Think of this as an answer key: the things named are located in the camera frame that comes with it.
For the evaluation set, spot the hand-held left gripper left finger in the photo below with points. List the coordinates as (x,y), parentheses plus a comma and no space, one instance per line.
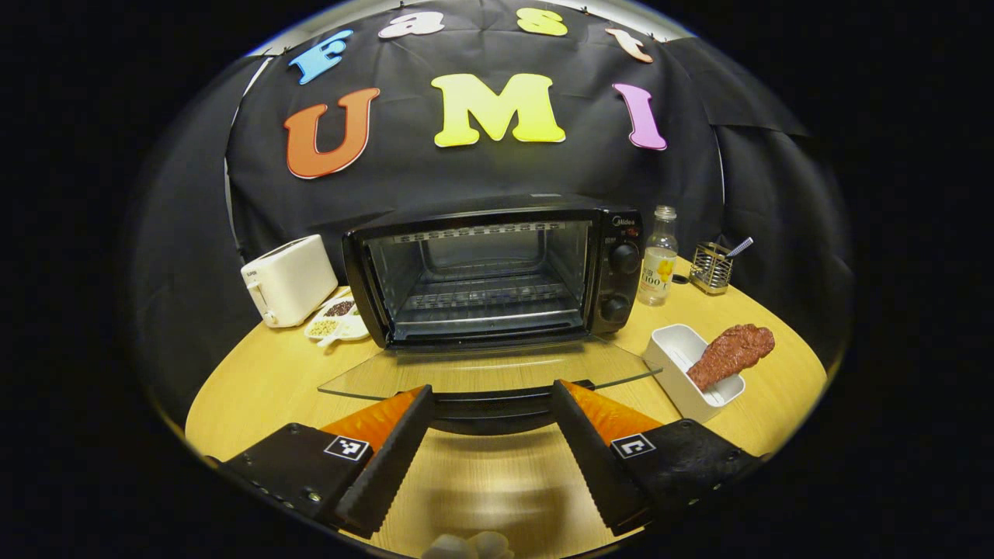
(392,466)

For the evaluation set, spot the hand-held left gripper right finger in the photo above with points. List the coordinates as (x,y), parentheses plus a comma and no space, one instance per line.
(594,458)

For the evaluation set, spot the brown fried chicken piece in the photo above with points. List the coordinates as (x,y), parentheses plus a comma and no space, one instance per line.
(730,353)

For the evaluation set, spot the black electric oven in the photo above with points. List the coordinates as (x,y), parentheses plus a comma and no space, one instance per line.
(613,264)

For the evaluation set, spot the white rectangular dish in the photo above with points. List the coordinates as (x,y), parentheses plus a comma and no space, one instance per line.
(672,349)

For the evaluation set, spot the white divided plate of grains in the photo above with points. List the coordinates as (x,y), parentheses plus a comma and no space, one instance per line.
(342,330)

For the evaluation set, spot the clear glass bottle yellow label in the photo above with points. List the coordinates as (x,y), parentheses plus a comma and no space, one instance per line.
(658,272)

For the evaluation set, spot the white toaster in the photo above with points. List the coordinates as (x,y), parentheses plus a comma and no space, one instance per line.
(291,279)

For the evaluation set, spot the striped drinking straw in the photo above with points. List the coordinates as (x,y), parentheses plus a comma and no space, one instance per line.
(740,247)

